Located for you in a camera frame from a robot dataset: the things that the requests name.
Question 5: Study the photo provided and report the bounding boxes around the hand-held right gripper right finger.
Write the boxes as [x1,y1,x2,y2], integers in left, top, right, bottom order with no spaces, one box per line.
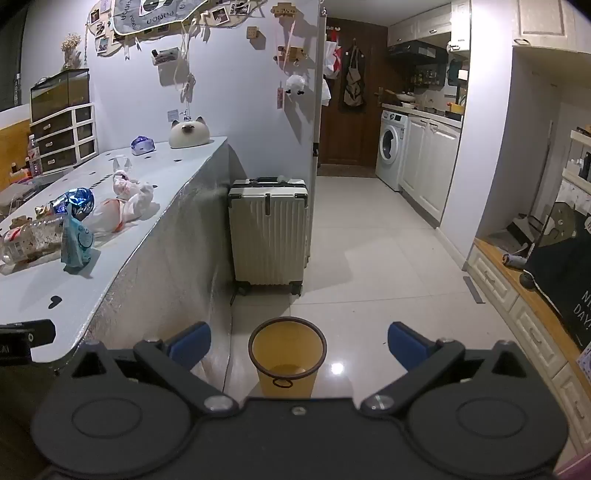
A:
[360,322,525,414]

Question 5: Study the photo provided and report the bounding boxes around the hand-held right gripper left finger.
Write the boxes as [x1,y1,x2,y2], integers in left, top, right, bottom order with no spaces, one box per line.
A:
[69,322,238,414]

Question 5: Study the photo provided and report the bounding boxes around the yellow wastebasket with brown rim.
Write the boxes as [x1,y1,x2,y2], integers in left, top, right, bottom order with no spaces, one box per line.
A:
[248,318,327,398]

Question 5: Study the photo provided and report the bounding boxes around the clear plastic bottle red label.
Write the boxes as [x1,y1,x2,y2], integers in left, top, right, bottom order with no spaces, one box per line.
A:
[0,217,65,265]

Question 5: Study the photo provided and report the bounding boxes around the light blue snack packet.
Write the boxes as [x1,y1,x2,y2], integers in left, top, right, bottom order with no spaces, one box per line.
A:
[61,203,95,274]

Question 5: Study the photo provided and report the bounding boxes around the blue foil snack bag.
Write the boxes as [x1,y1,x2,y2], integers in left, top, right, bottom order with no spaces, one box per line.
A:
[50,188,95,221]

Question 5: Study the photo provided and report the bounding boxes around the translucent plastic bag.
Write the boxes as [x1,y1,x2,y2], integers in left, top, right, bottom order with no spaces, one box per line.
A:
[82,198,139,237]

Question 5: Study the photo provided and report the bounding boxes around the white plastic bag red print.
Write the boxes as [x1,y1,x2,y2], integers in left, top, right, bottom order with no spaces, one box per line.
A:
[113,170,154,220]

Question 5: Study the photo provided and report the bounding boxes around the white low cabinet wooden top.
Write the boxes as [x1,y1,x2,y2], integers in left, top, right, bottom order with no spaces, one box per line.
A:
[466,237,591,462]

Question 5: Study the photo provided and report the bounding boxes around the white oil radiator heater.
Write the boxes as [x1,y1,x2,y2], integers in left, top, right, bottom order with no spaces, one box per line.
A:
[228,175,311,297]

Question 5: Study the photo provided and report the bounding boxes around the black printed cloth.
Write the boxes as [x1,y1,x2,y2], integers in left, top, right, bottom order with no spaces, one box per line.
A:
[524,222,591,352]

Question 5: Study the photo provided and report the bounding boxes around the pink plastic bottle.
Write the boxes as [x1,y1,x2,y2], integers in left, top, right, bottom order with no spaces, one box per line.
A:
[25,135,43,178]

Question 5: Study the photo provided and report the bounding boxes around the white kitchen base cabinets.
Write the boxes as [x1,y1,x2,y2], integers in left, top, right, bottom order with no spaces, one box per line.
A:
[399,115,462,227]

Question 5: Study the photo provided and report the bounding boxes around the white washing machine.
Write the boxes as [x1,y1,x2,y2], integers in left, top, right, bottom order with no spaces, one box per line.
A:
[375,109,411,191]

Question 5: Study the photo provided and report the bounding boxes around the white drawer unit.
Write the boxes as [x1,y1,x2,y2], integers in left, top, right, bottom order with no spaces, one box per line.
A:
[30,103,99,177]

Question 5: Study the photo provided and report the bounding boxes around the white cat-shaped ornament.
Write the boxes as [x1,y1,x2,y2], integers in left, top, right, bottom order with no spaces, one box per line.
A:
[169,115,212,149]

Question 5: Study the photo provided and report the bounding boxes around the brown wooden door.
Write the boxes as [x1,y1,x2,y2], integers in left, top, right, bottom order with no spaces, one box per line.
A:
[318,17,389,167]

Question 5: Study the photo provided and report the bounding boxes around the hanging tote bag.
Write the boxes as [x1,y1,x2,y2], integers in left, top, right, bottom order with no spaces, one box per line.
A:
[342,44,368,110]

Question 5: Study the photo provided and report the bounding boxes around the dried flower bouquet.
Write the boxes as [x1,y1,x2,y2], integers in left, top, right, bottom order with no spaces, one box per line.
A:
[61,33,83,70]

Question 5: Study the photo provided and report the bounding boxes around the dark range hood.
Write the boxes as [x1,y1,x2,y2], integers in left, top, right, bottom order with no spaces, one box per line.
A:
[387,41,448,70]

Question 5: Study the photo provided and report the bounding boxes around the hanging white red bags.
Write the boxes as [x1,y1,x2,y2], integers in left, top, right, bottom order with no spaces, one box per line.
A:
[323,39,345,104]

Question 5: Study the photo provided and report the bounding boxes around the white upper kitchen cabinets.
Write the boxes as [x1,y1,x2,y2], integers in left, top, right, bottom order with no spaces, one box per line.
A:
[387,0,472,58]

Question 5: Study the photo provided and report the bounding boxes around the glass tank black frame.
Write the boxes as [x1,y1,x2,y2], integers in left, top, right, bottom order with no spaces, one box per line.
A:
[30,68,90,121]

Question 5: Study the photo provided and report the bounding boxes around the wall photo collage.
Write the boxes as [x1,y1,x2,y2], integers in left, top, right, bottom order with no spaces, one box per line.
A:
[85,0,269,56]

